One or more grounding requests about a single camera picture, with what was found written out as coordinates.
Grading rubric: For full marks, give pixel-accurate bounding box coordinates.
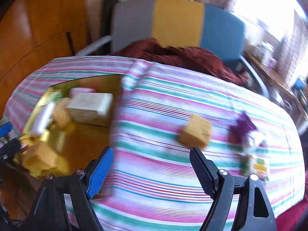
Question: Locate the white foam block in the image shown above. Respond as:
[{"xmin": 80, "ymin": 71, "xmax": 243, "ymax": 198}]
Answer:
[{"xmin": 30, "ymin": 101, "xmax": 56, "ymax": 138}]

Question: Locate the white plastic packet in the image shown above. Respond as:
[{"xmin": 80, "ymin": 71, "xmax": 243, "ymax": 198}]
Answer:
[{"xmin": 242, "ymin": 130, "xmax": 268, "ymax": 156}]

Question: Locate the purple foil wrapper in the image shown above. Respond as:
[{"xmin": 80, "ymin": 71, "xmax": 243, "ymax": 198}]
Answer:
[{"xmin": 229, "ymin": 112, "xmax": 258, "ymax": 144}]

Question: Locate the large beige carton box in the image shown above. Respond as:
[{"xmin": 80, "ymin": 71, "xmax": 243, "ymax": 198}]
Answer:
[{"xmin": 66, "ymin": 93, "xmax": 113, "ymax": 127}]

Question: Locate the pink soap packet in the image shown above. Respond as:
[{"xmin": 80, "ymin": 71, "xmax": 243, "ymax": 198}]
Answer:
[{"xmin": 69, "ymin": 87, "xmax": 95, "ymax": 99}]

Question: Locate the yellow green snack packet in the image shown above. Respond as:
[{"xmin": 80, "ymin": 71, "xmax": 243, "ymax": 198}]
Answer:
[{"xmin": 39, "ymin": 89, "xmax": 64, "ymax": 105}]

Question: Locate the gold cardboard box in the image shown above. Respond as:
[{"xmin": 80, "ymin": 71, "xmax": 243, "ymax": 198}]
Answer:
[{"xmin": 14, "ymin": 74, "xmax": 123, "ymax": 180}]

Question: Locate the striped pink green bedsheet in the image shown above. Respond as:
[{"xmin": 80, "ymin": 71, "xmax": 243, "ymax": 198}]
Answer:
[{"xmin": 4, "ymin": 56, "xmax": 305, "ymax": 230}]

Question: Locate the blue bag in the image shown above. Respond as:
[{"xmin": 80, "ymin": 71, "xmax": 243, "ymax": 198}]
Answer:
[{"xmin": 292, "ymin": 77, "xmax": 306, "ymax": 90}]

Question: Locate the wooden side table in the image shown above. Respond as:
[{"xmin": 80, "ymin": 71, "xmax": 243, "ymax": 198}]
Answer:
[{"xmin": 244, "ymin": 51, "xmax": 305, "ymax": 115}]

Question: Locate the wooden wardrobe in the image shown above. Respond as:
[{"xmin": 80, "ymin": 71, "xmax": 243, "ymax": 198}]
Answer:
[{"xmin": 1, "ymin": 0, "xmax": 91, "ymax": 110}]

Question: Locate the dark red quilted blanket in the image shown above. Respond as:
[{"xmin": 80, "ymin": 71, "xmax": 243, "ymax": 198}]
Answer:
[{"xmin": 113, "ymin": 38, "xmax": 248, "ymax": 86}]

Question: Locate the grey yellow blue chair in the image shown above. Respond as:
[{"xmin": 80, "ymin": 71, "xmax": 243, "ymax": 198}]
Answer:
[{"xmin": 77, "ymin": 0, "xmax": 269, "ymax": 98}]

